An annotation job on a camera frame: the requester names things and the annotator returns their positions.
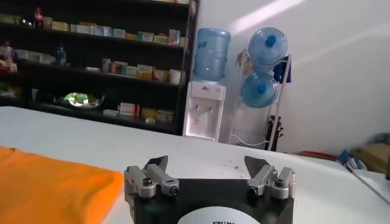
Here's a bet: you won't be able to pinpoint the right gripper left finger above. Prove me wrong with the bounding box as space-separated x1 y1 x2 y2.
123 155 180 199

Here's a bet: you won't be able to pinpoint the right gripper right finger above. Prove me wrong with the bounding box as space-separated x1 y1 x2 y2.
243 155 297 200

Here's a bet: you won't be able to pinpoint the orange t-shirt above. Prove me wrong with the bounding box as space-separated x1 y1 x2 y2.
0 145 125 224

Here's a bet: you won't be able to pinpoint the pile of grey-blue clothes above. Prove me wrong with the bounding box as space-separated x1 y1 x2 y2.
368 132 390 147

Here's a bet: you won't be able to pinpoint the scattered dark crumbs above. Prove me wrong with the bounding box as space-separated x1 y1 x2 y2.
224 159 244 177

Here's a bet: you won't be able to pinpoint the green yellow medicine box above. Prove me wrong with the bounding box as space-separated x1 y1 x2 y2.
140 108 158 120

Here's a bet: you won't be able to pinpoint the white metal jug rack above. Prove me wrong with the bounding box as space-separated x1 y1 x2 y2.
227 48 293 152

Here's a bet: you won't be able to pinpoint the red white flat box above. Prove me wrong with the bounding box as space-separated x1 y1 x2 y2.
118 102 141 119

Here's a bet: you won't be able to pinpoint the blue white bag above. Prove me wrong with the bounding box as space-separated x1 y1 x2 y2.
337 149 366 170

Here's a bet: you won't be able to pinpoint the white water dispenser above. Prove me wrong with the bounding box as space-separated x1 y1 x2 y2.
182 80 227 143

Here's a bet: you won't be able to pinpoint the orange white medicine box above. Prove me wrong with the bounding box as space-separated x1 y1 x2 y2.
153 68 169 83

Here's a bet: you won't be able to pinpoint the white paper cup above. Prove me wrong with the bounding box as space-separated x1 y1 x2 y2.
168 69 183 85

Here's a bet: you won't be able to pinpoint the closed cardboard box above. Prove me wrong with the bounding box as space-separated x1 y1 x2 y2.
350 142 390 174

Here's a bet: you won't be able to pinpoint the glass bowl with green packets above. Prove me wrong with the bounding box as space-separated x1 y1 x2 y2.
54 91 106 110

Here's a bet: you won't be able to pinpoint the yellow white medicine box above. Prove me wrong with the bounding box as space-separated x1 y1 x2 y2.
51 20 69 32
136 63 154 81

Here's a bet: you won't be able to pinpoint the black shelving unit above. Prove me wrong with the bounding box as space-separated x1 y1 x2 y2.
0 0 200 136

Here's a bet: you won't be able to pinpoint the red white medicine box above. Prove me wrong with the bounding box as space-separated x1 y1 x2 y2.
111 60 128 75

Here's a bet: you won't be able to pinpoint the tall pink box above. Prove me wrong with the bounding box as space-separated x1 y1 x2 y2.
168 29 181 47

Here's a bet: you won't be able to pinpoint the blue plastic bottle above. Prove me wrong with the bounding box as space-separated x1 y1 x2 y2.
56 41 68 66

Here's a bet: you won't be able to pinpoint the blue white medicine box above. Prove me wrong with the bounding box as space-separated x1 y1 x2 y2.
91 26 113 37

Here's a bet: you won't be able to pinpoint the pink plastic bottle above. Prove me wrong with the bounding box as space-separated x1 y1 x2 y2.
1 41 15 61

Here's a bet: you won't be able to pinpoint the cola bottle red cap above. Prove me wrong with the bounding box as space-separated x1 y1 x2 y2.
33 6 45 29

